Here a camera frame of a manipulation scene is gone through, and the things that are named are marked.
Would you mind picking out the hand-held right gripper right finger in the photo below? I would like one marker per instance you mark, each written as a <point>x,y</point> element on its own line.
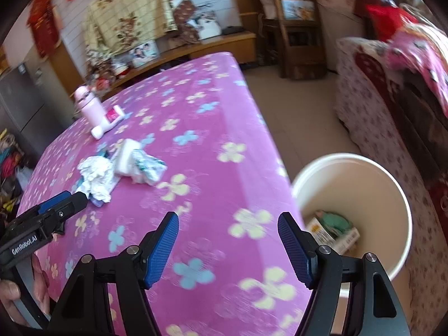
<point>295,248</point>

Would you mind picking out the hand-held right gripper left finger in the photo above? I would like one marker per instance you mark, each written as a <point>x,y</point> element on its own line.
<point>162,248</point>

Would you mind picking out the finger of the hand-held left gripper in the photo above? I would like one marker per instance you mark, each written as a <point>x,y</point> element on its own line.
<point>56,199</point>
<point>73,204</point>

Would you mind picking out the white tissue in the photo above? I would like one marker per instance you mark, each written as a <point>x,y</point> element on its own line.
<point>96,171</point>

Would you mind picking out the dark green packet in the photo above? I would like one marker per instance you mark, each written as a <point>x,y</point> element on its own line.
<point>336,222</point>

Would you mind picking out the teal packet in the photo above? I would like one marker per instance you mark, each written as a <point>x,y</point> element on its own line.
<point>103,154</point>

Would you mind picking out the white soft packet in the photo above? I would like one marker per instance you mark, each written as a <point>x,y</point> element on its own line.
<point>124,157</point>

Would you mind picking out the green and white wrapper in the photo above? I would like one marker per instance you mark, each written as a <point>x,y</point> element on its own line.
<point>148,166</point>

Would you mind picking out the white plastic bucket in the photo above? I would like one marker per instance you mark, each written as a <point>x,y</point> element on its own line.
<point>367,189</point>

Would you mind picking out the person's left hand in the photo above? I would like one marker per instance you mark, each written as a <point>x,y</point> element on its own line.
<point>8,290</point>

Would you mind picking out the white plastic bag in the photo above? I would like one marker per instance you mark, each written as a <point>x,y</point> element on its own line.
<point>24,178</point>

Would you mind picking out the pile of colourful clothes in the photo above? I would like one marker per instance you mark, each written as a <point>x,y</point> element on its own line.
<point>10,161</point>

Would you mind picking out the white bottle with red label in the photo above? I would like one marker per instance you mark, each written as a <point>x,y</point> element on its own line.
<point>105,124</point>

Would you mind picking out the pink water bottle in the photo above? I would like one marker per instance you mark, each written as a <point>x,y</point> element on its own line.
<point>91,110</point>

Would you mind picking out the grey refrigerator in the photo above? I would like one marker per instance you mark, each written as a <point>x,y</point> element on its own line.
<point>28,101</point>

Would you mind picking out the floral covered sofa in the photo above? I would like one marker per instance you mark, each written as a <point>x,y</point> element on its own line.
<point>423,224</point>

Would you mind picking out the pile of wrapped decorations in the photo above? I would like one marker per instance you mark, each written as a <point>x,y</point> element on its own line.
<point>105,77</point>

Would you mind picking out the pink floral tablecloth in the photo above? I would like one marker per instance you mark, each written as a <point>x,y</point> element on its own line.
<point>210,119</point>

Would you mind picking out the brown quilted jacket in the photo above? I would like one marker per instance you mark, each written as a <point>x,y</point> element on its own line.
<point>420,129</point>

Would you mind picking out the wooden chair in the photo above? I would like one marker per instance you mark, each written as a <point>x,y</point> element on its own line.
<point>301,59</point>

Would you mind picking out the yellow floral cloth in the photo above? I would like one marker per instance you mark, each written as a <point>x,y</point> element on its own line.
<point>129,10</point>

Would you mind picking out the wooden sideboard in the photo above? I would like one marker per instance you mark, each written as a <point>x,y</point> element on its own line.
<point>227,45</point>

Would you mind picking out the brown floral cloth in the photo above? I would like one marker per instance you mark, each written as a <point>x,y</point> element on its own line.
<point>187,21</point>

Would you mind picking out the white gift bag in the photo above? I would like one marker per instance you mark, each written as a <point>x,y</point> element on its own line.
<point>208,26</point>

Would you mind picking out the black set-top box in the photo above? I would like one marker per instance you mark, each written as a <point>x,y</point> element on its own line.
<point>232,30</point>

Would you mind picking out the pink printed blanket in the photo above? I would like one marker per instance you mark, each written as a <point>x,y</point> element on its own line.
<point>420,52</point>

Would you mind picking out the folded printed bedding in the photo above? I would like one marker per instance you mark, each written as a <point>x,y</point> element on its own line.
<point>297,7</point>

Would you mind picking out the red plastic bag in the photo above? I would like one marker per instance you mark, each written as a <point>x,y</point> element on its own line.
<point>385,21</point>

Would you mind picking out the photo frame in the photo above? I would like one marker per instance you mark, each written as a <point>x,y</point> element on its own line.
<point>143,54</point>

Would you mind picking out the red wall hanging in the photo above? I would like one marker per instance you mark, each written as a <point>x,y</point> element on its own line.
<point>43,28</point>

